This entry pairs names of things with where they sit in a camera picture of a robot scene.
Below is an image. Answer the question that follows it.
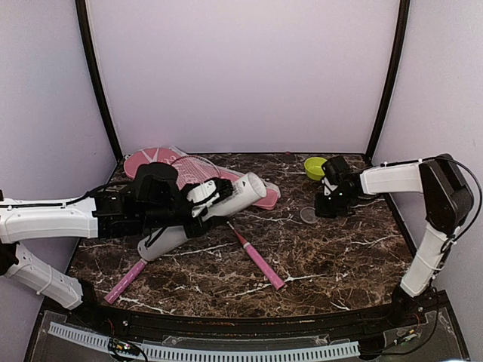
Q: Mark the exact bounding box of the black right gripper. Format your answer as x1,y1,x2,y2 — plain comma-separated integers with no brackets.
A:
315,188,356,219

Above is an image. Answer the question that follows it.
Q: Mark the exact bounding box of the clear tube lid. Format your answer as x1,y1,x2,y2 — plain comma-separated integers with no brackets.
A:
299,207,318,225

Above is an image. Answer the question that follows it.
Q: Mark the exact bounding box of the white shuttlecock tube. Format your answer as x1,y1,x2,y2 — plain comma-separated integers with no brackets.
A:
137,172,267,261

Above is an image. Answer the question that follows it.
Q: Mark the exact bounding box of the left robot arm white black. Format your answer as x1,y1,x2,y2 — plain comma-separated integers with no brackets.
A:
1,163,216,329

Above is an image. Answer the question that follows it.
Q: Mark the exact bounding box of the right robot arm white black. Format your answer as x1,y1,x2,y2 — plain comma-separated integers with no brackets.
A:
314,153,478,298

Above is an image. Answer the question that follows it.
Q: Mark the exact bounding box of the green plastic bowl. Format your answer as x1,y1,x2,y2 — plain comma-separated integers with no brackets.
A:
303,157,327,181

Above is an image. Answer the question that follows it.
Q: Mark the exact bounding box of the pink racket top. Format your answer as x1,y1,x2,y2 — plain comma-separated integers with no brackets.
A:
171,155,285,290

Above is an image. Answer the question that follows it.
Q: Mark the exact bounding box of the pink racket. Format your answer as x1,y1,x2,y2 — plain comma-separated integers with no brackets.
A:
104,259,147,305
171,155,285,290

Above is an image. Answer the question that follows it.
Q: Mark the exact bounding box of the pink racket bag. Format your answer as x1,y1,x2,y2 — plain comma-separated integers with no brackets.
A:
124,145,282,211

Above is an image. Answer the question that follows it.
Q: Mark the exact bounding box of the pink racket bottom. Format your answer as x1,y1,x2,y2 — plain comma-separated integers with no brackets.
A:
104,259,147,305

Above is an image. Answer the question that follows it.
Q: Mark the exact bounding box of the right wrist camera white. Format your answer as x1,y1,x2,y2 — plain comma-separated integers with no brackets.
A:
321,155,352,196

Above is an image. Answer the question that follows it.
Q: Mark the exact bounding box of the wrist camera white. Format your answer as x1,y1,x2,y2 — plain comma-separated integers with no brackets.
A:
321,155,352,196
186,178,233,218

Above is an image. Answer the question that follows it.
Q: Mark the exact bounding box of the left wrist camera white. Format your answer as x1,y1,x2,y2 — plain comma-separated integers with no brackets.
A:
186,178,233,218

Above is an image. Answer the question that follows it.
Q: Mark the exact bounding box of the grey cable duct front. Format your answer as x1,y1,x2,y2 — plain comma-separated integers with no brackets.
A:
48,322,360,361

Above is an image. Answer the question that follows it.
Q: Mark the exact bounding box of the black frame post right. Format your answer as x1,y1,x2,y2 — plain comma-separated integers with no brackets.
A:
364,0,411,164

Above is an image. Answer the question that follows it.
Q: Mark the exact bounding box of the black frame post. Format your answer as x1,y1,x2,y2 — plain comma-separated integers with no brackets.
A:
364,0,411,164
75,0,123,161

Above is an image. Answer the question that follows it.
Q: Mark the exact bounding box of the black frame post left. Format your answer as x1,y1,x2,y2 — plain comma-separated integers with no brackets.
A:
75,0,123,161

